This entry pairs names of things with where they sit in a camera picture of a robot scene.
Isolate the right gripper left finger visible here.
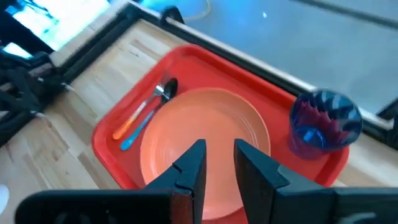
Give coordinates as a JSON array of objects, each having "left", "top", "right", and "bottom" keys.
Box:
[{"left": 15, "top": 139, "right": 207, "bottom": 224}]

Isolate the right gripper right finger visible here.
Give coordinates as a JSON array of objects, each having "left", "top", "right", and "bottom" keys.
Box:
[{"left": 234, "top": 139, "right": 398, "bottom": 224}]

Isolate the pink plastic bowl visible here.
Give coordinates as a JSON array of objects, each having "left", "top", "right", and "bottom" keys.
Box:
[{"left": 139, "top": 87, "right": 271, "bottom": 221}]

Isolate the spoon with blue handle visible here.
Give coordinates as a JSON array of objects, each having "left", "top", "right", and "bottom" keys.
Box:
[{"left": 119, "top": 77, "right": 178, "bottom": 152}]

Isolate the blue ribbed plastic cup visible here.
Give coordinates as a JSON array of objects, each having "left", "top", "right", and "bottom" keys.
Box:
[{"left": 288, "top": 89, "right": 363, "bottom": 161}]

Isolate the fork with orange handle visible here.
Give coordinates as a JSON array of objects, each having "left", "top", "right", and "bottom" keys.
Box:
[{"left": 112, "top": 73, "right": 170, "bottom": 141}]

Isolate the red plastic tray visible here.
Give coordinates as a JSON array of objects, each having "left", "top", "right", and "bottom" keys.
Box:
[{"left": 91, "top": 44, "right": 351, "bottom": 224}]

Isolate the dark grey desk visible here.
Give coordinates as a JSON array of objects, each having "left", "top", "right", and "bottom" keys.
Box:
[{"left": 0, "top": 0, "right": 57, "bottom": 55}]

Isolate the black aluminium table frame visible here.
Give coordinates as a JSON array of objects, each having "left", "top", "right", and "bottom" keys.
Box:
[{"left": 46, "top": 0, "right": 398, "bottom": 150}]

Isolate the black frame clamp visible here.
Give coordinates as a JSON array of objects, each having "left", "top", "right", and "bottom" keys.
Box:
[{"left": 160, "top": 5, "right": 185, "bottom": 26}]

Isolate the yellow floor cable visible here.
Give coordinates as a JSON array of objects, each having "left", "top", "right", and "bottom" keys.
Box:
[{"left": 183, "top": 0, "right": 212, "bottom": 21}]

